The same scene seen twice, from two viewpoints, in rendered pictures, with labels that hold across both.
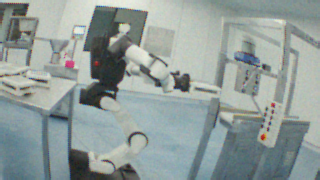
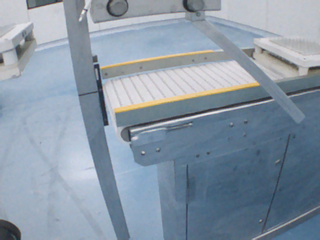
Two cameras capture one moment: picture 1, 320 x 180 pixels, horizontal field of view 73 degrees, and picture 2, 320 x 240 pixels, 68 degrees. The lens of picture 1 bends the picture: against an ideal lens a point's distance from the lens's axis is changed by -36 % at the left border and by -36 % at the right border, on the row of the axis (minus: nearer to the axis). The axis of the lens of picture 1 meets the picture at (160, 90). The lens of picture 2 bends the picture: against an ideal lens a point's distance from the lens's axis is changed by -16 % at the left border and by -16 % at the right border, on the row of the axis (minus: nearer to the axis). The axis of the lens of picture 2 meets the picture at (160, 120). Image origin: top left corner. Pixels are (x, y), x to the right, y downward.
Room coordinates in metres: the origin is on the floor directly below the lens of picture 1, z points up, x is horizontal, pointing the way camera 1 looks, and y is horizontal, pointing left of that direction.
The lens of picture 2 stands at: (1.81, -0.69, 1.08)
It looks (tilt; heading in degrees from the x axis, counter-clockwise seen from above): 30 degrees down; 2
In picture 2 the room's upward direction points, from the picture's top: 4 degrees counter-clockwise
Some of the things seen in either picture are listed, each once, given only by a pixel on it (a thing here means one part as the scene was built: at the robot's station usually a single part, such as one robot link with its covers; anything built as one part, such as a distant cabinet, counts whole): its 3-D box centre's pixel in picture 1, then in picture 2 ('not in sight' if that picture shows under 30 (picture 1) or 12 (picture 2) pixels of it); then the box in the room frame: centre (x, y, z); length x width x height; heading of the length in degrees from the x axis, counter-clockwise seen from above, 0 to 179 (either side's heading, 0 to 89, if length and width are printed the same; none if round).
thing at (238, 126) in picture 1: (272, 124); (311, 81); (2.59, -1.19, 0.75); 1.30 x 0.29 x 0.10; 107
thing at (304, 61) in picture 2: not in sight; (303, 49); (2.57, -1.13, 0.87); 0.25 x 0.24 x 0.02; 17
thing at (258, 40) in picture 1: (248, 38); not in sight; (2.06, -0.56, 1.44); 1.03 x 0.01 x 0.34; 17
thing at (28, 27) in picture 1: (26, 58); not in sight; (4.19, 2.42, 0.75); 1.43 x 1.06 x 1.50; 114
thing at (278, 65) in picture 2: not in sight; (302, 63); (2.57, -1.13, 0.82); 0.24 x 0.24 x 0.02; 17
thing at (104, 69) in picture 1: (108, 56); not in sight; (2.10, 0.38, 1.09); 0.34 x 0.30 x 0.36; 17
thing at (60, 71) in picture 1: (56, 89); not in sight; (4.02, 1.50, 0.38); 0.63 x 0.57 x 0.76; 114
